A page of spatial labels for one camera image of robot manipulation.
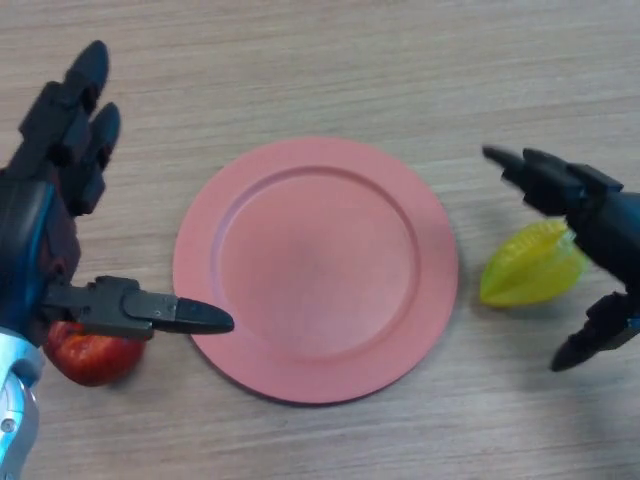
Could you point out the yellow starfruit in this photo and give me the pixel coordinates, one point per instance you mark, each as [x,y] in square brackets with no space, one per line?
[530,270]

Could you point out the pink round plate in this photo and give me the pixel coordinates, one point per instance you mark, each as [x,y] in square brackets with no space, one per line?
[316,270]

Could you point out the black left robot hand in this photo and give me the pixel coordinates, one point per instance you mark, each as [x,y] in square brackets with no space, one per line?
[45,210]

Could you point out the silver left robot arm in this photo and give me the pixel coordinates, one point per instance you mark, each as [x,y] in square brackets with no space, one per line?
[15,405]

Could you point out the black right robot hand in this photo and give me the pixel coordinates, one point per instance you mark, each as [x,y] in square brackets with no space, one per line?
[580,200]

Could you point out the red apple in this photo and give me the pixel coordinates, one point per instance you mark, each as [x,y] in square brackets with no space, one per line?
[95,357]

